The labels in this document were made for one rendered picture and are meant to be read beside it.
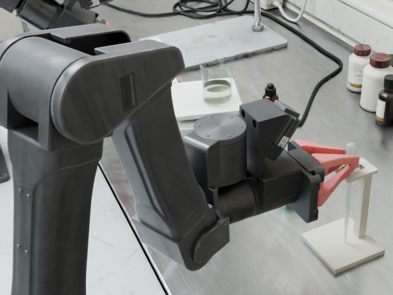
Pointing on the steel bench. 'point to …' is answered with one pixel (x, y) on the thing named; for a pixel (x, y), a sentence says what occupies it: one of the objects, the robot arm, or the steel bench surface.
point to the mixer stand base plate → (221, 40)
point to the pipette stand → (340, 262)
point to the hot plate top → (185, 107)
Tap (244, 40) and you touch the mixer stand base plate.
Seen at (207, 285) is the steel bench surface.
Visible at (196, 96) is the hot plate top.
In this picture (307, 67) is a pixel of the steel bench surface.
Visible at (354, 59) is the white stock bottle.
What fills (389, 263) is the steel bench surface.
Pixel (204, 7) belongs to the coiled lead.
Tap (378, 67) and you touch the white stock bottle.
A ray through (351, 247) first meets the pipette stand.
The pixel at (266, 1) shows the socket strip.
